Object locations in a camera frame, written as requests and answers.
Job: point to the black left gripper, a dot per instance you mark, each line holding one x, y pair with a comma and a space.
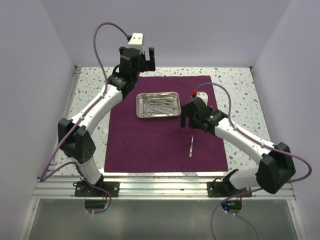
147, 65

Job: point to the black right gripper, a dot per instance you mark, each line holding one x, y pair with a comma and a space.
183, 120

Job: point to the silver tweezers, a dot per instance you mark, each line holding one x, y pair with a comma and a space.
191, 146

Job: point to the stainless steel instrument tray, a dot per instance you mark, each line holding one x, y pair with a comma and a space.
157, 113

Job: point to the purple surgical cloth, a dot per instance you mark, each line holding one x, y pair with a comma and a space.
160, 145

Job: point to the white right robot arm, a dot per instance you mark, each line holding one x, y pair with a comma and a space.
274, 165

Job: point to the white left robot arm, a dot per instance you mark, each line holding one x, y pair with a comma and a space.
75, 134

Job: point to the steel surgical scissors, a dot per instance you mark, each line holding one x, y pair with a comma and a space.
147, 111

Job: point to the steel forceps in tray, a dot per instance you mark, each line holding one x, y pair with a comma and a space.
164, 105

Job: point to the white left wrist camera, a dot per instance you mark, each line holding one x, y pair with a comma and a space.
136, 42

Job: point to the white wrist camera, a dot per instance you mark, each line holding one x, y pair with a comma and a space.
200, 94
136, 42

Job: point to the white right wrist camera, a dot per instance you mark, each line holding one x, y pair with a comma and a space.
200, 94

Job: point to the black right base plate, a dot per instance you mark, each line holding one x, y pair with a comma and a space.
219, 189

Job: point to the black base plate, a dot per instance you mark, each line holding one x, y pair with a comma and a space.
83, 189
219, 189

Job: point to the aluminium front frame rail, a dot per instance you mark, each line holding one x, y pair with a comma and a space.
131, 188

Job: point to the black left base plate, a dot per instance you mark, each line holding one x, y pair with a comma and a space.
83, 189

